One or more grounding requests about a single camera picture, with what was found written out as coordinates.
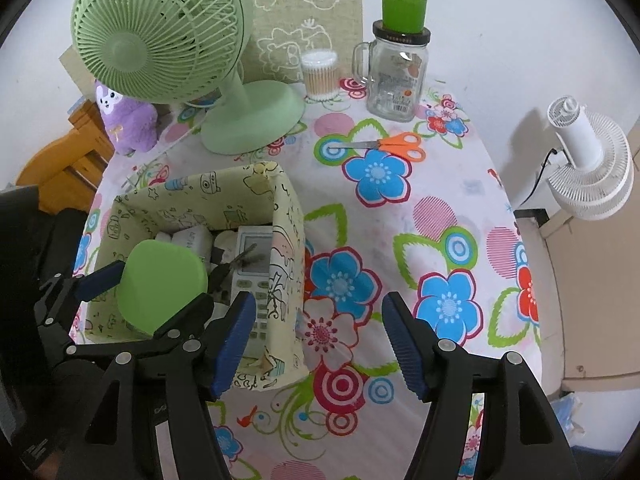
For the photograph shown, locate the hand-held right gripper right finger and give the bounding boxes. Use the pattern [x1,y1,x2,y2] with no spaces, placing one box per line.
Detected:
[382,291,576,480]

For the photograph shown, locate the yellow printed box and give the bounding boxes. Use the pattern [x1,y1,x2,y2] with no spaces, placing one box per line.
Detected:
[80,160,310,392]

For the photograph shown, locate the beige cabinet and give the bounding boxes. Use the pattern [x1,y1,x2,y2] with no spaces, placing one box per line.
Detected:
[540,135,640,396]

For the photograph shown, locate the light green oval case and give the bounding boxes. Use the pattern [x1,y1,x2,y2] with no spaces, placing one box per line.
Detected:
[115,240,209,338]

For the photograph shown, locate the green plastic cup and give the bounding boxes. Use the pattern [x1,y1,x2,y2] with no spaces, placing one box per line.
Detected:
[381,0,428,36]

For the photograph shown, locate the black fan cable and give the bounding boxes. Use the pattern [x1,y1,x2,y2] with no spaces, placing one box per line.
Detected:
[520,147,561,208]

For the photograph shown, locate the cotton swab jar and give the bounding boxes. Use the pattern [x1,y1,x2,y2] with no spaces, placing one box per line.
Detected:
[300,50,340,102]

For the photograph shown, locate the green desk fan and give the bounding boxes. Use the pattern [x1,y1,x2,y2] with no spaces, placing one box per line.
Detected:
[70,0,307,156]

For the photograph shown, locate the black key fob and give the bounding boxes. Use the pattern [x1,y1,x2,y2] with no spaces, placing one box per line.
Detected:
[210,242,258,291]

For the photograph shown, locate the floral tablecloth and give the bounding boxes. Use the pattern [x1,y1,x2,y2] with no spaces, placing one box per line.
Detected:
[67,77,543,480]

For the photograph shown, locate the wooden chair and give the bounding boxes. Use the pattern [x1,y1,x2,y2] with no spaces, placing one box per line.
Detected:
[15,97,118,216]

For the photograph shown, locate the white remote control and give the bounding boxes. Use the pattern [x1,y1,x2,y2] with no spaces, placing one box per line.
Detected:
[227,226,275,361]

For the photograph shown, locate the dark clothes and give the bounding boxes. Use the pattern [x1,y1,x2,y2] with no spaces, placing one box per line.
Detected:
[0,185,91,341]

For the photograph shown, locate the purple plush rabbit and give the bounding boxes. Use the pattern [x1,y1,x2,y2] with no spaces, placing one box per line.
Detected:
[95,80,160,156]

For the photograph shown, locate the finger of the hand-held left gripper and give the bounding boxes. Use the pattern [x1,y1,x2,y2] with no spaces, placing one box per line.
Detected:
[35,260,127,346]
[65,294,215,358]

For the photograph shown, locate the black floor strip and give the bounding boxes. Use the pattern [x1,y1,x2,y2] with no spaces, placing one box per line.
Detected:
[515,207,551,228]

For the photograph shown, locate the beige cartoon board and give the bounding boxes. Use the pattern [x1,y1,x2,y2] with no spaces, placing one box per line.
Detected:
[59,0,363,106]

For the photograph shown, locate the orange scissors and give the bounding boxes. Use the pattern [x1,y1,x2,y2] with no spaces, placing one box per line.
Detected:
[327,131,427,162]

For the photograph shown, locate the white charger grey print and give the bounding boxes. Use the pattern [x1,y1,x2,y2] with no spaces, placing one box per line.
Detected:
[172,227,213,261]

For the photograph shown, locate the blue cloth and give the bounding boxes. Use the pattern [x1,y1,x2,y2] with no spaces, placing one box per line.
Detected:
[552,395,586,441]

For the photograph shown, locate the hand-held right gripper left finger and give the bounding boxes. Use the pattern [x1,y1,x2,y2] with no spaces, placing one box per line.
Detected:
[60,291,257,480]

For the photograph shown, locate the glass jar mug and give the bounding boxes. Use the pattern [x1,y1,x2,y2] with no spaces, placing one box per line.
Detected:
[352,20,432,123]

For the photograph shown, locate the white standing fan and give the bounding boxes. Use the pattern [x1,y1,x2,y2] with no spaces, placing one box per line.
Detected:
[520,95,635,221]

